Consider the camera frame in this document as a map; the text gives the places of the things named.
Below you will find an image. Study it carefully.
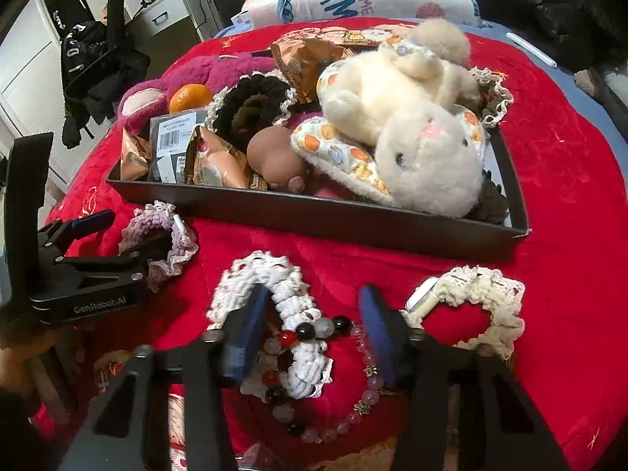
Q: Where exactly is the purple crocheted scrunchie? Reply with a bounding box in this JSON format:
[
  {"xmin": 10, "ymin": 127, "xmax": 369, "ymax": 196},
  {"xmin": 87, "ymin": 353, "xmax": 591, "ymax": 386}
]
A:
[{"xmin": 119, "ymin": 199, "xmax": 200, "ymax": 292}]

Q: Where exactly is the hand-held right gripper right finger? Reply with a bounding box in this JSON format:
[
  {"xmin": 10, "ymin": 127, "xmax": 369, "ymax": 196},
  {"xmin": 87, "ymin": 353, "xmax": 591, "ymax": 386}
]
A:
[{"xmin": 357, "ymin": 283, "xmax": 570, "ymax": 471}]

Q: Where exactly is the black printed jacket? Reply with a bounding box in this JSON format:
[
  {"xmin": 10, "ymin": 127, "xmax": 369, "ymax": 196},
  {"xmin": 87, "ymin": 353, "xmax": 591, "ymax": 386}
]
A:
[{"xmin": 59, "ymin": 20, "xmax": 151, "ymax": 149}]

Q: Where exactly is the black computer tower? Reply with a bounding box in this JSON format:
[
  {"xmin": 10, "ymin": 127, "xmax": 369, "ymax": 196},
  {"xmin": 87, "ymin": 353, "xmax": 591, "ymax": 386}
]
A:
[{"xmin": 206, "ymin": 0, "xmax": 246, "ymax": 36}]

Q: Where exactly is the brown squishy ball toy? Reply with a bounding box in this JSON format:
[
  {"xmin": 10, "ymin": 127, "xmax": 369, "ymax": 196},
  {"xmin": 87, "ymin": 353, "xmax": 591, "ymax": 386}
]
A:
[{"xmin": 246, "ymin": 126, "xmax": 310, "ymax": 195}]

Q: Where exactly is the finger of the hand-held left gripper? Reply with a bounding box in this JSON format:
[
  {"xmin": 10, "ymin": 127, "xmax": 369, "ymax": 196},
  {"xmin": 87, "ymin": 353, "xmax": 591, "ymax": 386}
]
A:
[
  {"xmin": 39, "ymin": 208, "xmax": 117, "ymax": 252},
  {"xmin": 80, "ymin": 232, "xmax": 173, "ymax": 291}
]

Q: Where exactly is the white crocheted scrunchie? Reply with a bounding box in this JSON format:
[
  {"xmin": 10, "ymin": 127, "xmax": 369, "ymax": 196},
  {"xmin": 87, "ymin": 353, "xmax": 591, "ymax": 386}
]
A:
[{"xmin": 205, "ymin": 250, "xmax": 335, "ymax": 400}]

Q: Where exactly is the red black bead bracelet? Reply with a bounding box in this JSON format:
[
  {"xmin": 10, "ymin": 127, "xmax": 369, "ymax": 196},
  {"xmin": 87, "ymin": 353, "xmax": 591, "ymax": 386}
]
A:
[{"xmin": 259, "ymin": 316, "xmax": 352, "ymax": 438}]

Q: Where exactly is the cream lace scrunchie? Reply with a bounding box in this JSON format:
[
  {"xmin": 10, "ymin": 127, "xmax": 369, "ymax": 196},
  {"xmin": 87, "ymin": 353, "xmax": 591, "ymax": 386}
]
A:
[{"xmin": 402, "ymin": 265, "xmax": 526, "ymax": 359}]

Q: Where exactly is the white cartoon printed pillow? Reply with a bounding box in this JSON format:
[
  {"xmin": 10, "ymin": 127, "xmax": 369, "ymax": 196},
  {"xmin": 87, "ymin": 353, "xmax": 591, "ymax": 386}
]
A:
[{"xmin": 248, "ymin": 0, "xmax": 485, "ymax": 29}]

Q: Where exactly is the beige plush toy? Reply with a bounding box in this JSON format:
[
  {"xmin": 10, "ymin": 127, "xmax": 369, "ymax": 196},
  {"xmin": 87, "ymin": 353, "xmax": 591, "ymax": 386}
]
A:
[{"xmin": 0, "ymin": 334, "xmax": 66, "ymax": 424}]

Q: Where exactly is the black packet with white label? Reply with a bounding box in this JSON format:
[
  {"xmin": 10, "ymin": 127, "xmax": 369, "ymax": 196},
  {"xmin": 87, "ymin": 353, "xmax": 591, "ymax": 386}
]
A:
[{"xmin": 148, "ymin": 110, "xmax": 212, "ymax": 185}]

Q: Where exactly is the pink bead bracelet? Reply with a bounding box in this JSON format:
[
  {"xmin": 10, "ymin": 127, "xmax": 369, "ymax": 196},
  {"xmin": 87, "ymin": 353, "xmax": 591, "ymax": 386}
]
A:
[{"xmin": 301, "ymin": 324, "xmax": 389, "ymax": 445}]

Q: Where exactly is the magenta plush toy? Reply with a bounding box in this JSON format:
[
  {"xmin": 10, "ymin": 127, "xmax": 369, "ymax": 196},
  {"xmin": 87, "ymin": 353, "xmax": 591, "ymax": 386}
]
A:
[{"xmin": 118, "ymin": 55, "xmax": 276, "ymax": 134}]

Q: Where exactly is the white pen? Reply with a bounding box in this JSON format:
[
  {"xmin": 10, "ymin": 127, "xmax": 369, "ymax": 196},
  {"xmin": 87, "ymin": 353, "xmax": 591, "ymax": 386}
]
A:
[{"xmin": 505, "ymin": 31, "xmax": 558, "ymax": 68}]

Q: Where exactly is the white desk with drawer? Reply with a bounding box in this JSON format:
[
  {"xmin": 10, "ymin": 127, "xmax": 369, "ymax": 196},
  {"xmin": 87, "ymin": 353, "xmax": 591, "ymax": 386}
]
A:
[{"xmin": 125, "ymin": 0, "xmax": 221, "ymax": 43}]

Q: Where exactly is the orange tangerine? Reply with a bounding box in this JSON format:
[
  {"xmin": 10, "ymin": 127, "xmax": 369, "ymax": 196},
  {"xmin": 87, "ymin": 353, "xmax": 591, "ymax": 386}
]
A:
[{"xmin": 169, "ymin": 83, "xmax": 215, "ymax": 115}]

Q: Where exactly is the white rabbit plush toy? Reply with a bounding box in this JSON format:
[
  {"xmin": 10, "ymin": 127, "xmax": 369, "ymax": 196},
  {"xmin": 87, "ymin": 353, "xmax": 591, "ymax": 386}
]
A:
[{"xmin": 289, "ymin": 18, "xmax": 492, "ymax": 219}]

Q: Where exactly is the black rectangular tray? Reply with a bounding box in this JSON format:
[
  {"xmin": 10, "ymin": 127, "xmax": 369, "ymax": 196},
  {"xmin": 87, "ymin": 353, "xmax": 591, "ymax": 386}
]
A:
[{"xmin": 105, "ymin": 73, "xmax": 533, "ymax": 262}]

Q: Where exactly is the white cabinet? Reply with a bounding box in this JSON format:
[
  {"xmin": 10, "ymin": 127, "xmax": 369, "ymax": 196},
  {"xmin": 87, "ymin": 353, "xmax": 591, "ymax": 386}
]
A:
[{"xmin": 0, "ymin": 0, "xmax": 75, "ymax": 188}]

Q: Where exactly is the dark brown scrunchie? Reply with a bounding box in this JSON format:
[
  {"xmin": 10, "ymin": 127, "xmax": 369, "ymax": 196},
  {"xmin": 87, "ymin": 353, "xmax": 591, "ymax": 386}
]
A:
[{"xmin": 470, "ymin": 171, "xmax": 509, "ymax": 227}]

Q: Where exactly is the white smartwatch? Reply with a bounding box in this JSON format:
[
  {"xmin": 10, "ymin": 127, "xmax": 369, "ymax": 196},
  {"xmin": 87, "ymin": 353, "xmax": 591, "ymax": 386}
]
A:
[{"xmin": 403, "ymin": 277, "xmax": 441, "ymax": 314}]

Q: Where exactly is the black scrunchie with white lace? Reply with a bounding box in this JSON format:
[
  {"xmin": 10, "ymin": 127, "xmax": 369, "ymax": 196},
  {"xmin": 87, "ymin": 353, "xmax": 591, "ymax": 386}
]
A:
[{"xmin": 205, "ymin": 72, "xmax": 299, "ymax": 151}]

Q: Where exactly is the red printed blanket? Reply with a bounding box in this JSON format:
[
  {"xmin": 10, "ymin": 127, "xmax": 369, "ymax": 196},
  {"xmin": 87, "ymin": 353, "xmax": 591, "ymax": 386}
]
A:
[{"xmin": 29, "ymin": 16, "xmax": 628, "ymax": 471}]

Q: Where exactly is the copper snack packet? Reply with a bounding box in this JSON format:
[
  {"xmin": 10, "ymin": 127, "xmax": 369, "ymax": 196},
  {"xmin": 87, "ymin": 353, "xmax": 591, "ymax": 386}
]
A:
[
  {"xmin": 185, "ymin": 124, "xmax": 252, "ymax": 190},
  {"xmin": 120, "ymin": 127, "xmax": 153, "ymax": 182},
  {"xmin": 270, "ymin": 38, "xmax": 355, "ymax": 104}
]

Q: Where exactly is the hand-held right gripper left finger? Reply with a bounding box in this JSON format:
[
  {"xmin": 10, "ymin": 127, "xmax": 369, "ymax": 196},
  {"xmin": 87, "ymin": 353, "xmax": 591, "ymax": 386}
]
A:
[{"xmin": 59, "ymin": 285, "xmax": 273, "ymax": 471}]

